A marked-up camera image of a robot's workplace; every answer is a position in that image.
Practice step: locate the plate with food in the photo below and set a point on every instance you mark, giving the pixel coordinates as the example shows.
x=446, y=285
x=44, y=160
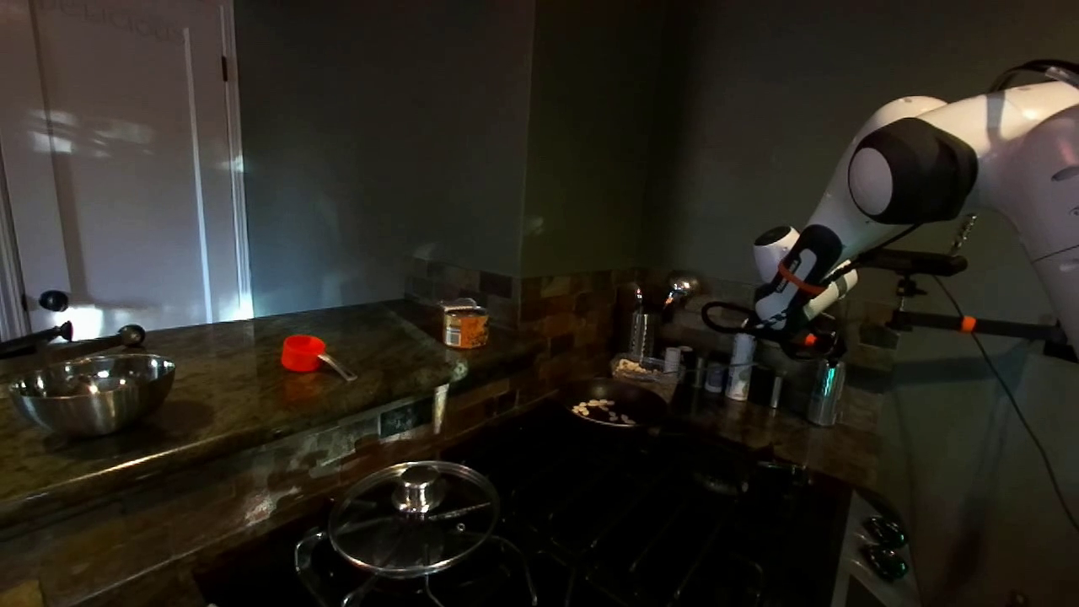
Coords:
x=601, y=411

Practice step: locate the black camera on stand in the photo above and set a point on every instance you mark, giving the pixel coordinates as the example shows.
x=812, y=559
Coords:
x=909, y=267

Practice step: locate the stainless steel mixing bowl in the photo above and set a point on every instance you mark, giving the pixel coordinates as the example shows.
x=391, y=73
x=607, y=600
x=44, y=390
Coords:
x=93, y=396

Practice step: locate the white door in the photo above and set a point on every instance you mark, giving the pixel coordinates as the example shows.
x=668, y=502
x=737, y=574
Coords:
x=120, y=167

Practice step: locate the glass pot lid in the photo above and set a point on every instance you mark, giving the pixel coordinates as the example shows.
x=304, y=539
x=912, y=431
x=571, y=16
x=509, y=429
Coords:
x=416, y=516

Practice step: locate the small orange carton box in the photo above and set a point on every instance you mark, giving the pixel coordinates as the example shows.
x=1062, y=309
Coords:
x=462, y=324

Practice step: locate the silver drink can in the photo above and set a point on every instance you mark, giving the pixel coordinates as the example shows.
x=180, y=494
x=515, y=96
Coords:
x=826, y=391

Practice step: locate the red measuring cup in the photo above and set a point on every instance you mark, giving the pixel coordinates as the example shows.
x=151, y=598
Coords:
x=304, y=356

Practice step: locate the metal utensil holder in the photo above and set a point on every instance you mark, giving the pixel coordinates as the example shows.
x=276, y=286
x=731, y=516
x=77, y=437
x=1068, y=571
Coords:
x=652, y=305

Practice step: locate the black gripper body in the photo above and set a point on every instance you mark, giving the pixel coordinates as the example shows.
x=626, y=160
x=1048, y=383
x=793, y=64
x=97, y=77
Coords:
x=818, y=337

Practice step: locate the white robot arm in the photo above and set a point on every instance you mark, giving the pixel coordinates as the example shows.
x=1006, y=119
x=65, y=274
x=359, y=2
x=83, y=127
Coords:
x=922, y=160

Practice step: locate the black stovetop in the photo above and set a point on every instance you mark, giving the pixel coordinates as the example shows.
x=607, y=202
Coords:
x=590, y=516

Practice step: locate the stove control knob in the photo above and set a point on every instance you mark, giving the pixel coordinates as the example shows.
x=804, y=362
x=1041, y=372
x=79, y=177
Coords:
x=885, y=546

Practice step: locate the white plastic bottle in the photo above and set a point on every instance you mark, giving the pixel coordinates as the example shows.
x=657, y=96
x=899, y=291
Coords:
x=740, y=367

